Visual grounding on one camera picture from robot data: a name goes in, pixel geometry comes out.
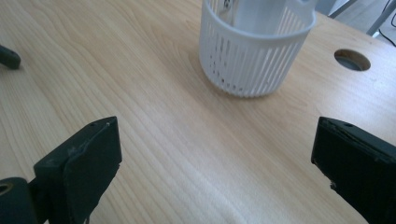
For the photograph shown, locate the white slotted plastic basket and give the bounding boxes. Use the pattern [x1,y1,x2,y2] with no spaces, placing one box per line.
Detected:
[198,0,318,99]

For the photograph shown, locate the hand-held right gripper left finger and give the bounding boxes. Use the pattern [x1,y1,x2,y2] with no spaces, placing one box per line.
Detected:
[33,116,123,224]

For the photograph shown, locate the white metal desk frame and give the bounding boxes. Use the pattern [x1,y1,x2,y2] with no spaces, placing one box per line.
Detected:
[328,0,396,37]

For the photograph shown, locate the white bottle with blue cap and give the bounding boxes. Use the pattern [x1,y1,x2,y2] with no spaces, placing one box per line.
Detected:
[218,0,292,30]

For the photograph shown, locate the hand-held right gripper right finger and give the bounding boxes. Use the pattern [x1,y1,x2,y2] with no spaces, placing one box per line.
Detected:
[310,116,396,224]

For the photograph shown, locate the black floor cables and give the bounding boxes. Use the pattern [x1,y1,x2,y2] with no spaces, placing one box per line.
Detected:
[377,0,396,49]

